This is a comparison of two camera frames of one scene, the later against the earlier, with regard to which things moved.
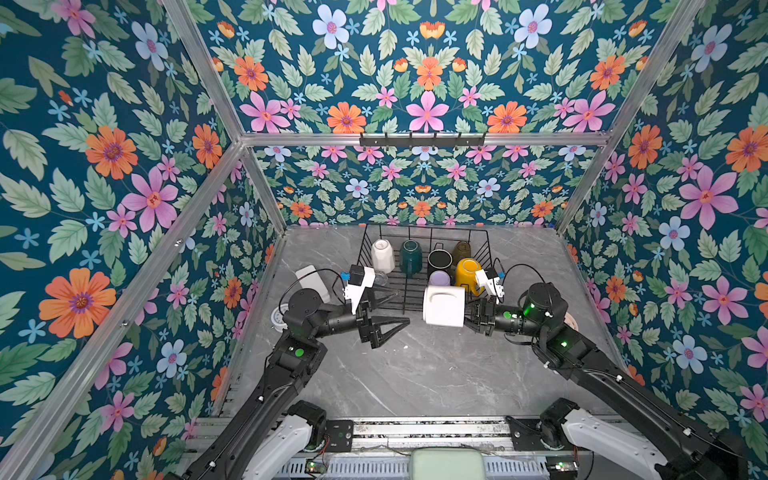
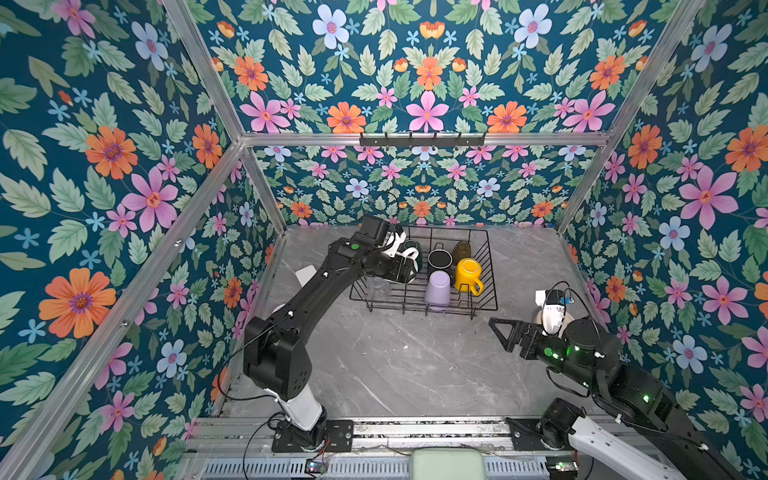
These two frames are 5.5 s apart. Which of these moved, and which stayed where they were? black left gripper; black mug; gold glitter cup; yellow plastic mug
Moved: black left gripper
Stayed: yellow plastic mug; black mug; gold glitter cup
